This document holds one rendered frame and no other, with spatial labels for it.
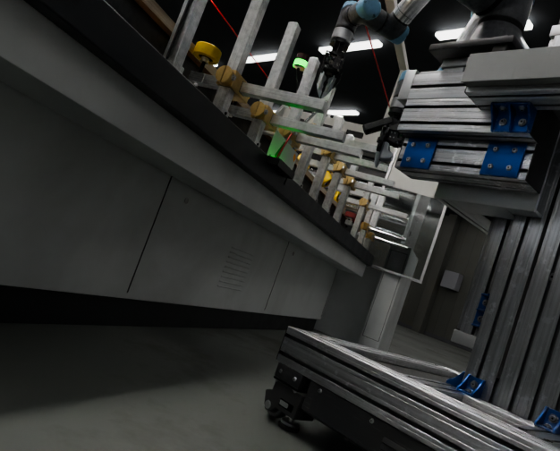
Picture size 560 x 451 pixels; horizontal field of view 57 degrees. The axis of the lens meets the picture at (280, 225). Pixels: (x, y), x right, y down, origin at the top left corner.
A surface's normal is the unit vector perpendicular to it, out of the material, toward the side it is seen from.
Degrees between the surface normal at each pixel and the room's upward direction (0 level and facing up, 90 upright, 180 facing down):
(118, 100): 90
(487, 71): 90
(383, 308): 90
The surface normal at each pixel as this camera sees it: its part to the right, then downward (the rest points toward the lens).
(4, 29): 0.89, 0.29
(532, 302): -0.68, -0.31
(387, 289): -0.32, -0.20
